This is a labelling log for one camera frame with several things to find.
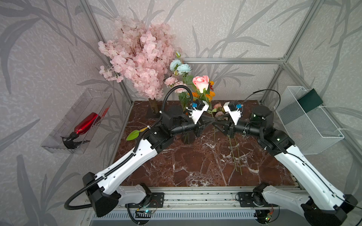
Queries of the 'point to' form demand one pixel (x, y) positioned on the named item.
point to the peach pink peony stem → (232, 152)
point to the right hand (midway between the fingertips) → (214, 120)
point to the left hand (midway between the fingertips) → (213, 121)
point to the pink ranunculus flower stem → (235, 142)
